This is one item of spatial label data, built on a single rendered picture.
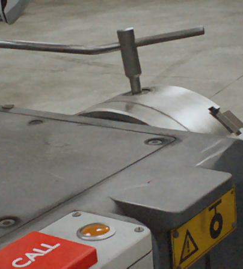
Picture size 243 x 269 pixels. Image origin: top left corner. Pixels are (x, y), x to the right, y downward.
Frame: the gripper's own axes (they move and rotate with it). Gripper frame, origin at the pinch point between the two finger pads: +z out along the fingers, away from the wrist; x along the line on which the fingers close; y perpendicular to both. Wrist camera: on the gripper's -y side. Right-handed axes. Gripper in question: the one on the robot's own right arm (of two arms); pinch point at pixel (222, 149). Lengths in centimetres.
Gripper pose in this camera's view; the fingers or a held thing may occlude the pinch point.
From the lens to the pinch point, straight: 124.9
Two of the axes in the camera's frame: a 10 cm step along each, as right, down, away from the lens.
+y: 5.9, -3.0, 7.5
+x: -0.8, -9.5, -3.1
